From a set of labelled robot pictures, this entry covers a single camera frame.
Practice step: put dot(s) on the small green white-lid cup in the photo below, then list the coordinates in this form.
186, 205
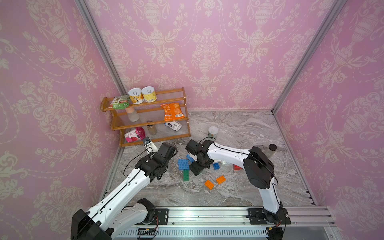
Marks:
213, 132

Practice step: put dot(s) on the orange lego brick front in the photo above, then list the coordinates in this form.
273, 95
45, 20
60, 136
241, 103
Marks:
209, 185

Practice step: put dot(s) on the green snack packet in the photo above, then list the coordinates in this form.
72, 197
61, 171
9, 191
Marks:
119, 103

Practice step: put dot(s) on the light blue large lego brick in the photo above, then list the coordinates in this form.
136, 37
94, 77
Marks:
183, 164

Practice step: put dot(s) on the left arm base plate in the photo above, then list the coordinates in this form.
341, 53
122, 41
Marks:
161, 216

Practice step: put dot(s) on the orange-label white can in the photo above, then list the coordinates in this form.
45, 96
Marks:
136, 96

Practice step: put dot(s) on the white blueberry yogurt bottle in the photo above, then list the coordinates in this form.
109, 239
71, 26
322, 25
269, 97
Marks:
175, 125

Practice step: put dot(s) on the orange chips bag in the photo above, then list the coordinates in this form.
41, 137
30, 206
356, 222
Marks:
172, 112

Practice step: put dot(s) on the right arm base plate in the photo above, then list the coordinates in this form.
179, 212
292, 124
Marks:
259, 216

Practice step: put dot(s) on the pink strawberry drink cup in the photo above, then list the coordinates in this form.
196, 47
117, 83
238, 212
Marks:
137, 134

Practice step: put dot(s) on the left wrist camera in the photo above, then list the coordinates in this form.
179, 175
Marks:
149, 144

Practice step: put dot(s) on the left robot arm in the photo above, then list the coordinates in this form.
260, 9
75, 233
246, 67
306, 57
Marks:
110, 217

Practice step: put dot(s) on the brown spice jar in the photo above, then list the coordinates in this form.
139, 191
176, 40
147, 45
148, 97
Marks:
152, 129

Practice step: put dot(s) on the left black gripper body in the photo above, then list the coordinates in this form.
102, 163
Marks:
166, 166

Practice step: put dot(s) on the blue lego brick front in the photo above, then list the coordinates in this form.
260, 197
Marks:
216, 166

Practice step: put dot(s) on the wooden three-tier shelf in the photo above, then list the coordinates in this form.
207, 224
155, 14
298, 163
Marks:
151, 114

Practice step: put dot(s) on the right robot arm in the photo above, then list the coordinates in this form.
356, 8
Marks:
258, 167

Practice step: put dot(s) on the orange lego brick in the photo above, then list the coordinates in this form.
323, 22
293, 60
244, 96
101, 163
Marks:
209, 185
220, 180

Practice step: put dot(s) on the aluminium mounting rail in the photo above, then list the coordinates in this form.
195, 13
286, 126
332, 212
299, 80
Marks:
230, 223

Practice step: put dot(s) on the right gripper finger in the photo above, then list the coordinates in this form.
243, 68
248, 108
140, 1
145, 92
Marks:
196, 168
192, 147

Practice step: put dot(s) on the green lego brick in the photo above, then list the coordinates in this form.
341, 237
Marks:
186, 175

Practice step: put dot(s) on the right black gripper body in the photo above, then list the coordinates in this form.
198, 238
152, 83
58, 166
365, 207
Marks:
203, 164

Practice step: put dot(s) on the yellow-label white can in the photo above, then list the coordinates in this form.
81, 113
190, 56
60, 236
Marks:
149, 94

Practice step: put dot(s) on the light blue small lego brick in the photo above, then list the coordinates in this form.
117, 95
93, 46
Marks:
190, 159

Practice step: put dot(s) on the red lego brick front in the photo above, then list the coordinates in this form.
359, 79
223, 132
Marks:
237, 168

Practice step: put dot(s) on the black-lid grey jar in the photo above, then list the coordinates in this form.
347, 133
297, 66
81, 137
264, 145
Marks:
270, 150

